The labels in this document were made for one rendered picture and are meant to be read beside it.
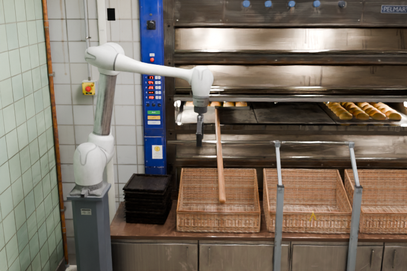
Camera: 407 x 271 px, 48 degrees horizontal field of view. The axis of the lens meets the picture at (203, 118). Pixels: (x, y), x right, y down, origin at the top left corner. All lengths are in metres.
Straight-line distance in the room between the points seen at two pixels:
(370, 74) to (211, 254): 1.67
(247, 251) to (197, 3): 1.70
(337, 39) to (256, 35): 0.56
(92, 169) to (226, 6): 1.44
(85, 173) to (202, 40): 1.25
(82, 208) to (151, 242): 0.62
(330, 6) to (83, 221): 2.13
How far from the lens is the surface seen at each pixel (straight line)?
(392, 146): 3.67
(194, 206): 3.47
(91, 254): 2.88
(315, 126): 3.45
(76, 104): 3.48
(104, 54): 2.54
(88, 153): 2.65
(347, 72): 3.44
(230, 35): 3.27
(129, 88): 3.36
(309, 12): 3.33
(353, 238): 3.16
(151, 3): 3.25
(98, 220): 2.76
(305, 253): 3.21
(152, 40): 3.26
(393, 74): 3.54
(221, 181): 2.30
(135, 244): 3.17
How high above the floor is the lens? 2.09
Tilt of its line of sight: 15 degrees down
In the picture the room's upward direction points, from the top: straight up
